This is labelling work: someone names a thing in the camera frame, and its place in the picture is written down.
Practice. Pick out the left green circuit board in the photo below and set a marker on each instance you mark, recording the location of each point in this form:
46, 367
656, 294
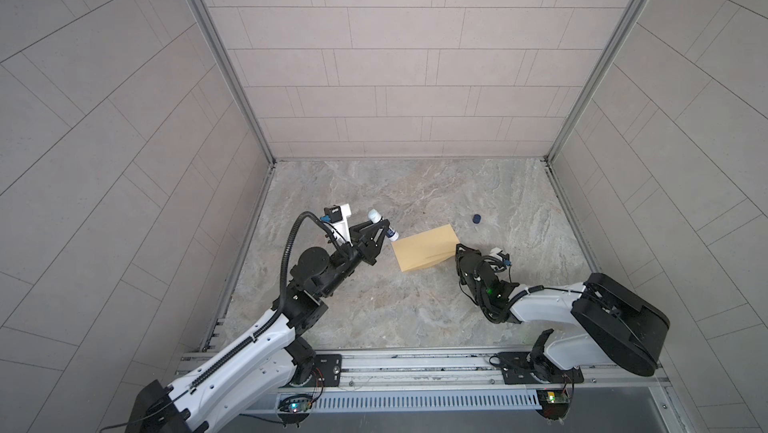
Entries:
300, 404

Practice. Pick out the aluminium corner post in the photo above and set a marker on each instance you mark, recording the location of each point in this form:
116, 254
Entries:
627, 20
212, 38

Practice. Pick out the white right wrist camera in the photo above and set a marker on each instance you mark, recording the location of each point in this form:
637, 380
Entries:
500, 257

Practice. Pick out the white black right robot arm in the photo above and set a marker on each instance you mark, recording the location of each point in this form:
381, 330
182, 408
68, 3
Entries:
604, 322

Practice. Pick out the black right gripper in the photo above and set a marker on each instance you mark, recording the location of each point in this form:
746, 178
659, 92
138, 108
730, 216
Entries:
462, 257

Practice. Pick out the right green circuit board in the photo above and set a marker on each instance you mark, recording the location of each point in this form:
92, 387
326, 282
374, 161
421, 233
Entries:
554, 405

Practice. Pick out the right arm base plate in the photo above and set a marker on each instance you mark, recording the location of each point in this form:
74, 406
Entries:
527, 368

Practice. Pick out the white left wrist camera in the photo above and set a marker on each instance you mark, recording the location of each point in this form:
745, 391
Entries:
336, 217

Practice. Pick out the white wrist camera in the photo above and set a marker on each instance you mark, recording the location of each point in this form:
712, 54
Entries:
336, 217
500, 257

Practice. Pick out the white glue stick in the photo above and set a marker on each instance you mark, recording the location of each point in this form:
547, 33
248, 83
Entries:
376, 218

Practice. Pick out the tan kraft envelope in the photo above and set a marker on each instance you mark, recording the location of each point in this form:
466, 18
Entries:
426, 249

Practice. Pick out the left aluminium corner post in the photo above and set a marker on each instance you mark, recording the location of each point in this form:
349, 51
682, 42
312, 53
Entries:
212, 38

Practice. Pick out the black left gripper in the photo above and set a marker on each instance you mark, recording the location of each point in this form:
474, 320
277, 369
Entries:
363, 240

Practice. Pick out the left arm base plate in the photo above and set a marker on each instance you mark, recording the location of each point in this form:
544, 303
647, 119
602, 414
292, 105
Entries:
320, 369

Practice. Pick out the green circuit board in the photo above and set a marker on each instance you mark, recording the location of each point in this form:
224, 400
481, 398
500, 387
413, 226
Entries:
554, 405
300, 404

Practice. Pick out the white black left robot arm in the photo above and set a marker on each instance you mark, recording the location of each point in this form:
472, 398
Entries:
320, 253

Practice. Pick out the right aluminium corner post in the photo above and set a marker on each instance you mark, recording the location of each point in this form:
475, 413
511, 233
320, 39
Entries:
627, 20

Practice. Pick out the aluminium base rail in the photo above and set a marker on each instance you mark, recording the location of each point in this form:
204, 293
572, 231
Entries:
459, 368

